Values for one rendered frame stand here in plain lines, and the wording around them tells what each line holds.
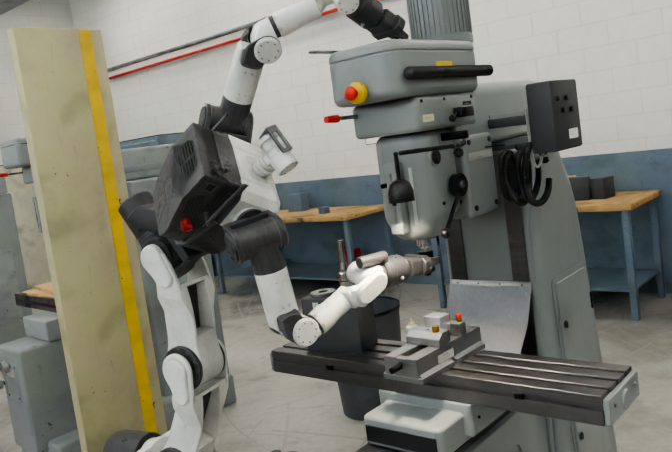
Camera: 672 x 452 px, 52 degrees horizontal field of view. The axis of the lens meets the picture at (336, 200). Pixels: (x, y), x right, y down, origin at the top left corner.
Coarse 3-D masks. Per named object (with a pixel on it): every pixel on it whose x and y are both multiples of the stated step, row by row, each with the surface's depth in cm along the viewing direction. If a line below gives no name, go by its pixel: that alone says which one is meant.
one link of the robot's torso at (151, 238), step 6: (150, 234) 212; (156, 234) 211; (144, 240) 212; (150, 240) 211; (156, 240) 210; (162, 240) 211; (144, 246) 213; (162, 246) 210; (168, 246) 210; (168, 252) 209; (174, 252) 210; (168, 258) 209; (174, 258) 210; (180, 258) 211; (174, 264) 210
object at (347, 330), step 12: (312, 300) 241; (324, 300) 238; (348, 312) 234; (360, 312) 235; (372, 312) 242; (336, 324) 237; (348, 324) 235; (360, 324) 234; (372, 324) 241; (324, 336) 240; (336, 336) 238; (348, 336) 236; (360, 336) 234; (372, 336) 241; (312, 348) 244; (324, 348) 241; (336, 348) 239; (348, 348) 236; (360, 348) 234
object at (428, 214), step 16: (384, 144) 208; (400, 144) 204; (416, 144) 202; (432, 144) 203; (384, 160) 209; (400, 160) 205; (416, 160) 202; (432, 160) 203; (448, 160) 210; (384, 176) 210; (416, 176) 203; (432, 176) 203; (448, 176) 209; (384, 192) 211; (416, 192) 203; (432, 192) 203; (448, 192) 209; (384, 208) 213; (416, 208) 204; (432, 208) 203; (448, 208) 208; (416, 224) 205; (432, 224) 205
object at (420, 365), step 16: (464, 336) 217; (480, 336) 223; (400, 352) 207; (416, 352) 208; (432, 352) 204; (448, 352) 210; (464, 352) 215; (416, 368) 199; (432, 368) 204; (448, 368) 207
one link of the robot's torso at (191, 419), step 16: (224, 352) 222; (176, 368) 208; (224, 368) 223; (176, 384) 209; (192, 384) 208; (208, 384) 220; (224, 384) 222; (176, 400) 210; (192, 400) 208; (208, 400) 222; (224, 400) 223; (176, 416) 218; (192, 416) 212; (208, 416) 224; (176, 432) 218; (192, 432) 215; (208, 432) 225; (176, 448) 219; (192, 448) 216; (208, 448) 223
